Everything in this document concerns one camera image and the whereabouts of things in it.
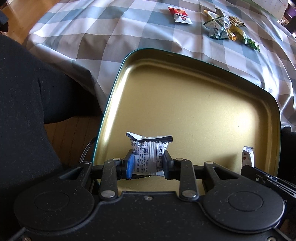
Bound silver grey snack packet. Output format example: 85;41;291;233
126;132;173;176

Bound green candy wrapper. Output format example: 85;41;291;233
245;37;260;52

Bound green white triangle packet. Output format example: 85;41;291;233
203;9;232;40

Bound red white snack packet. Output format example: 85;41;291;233
168;6;192;25

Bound silver yellow snack packet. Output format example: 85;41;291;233
242;146;255;168

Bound brown heart pattern packet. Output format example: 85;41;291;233
228;16;245;27

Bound gold metal tin tray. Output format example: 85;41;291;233
92;47;282;195

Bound black trouser leg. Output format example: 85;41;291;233
1;35;101;189

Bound checkered blue grey tablecloth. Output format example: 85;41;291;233
24;1;295;130

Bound desk calendar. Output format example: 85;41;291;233
250;0;288;20

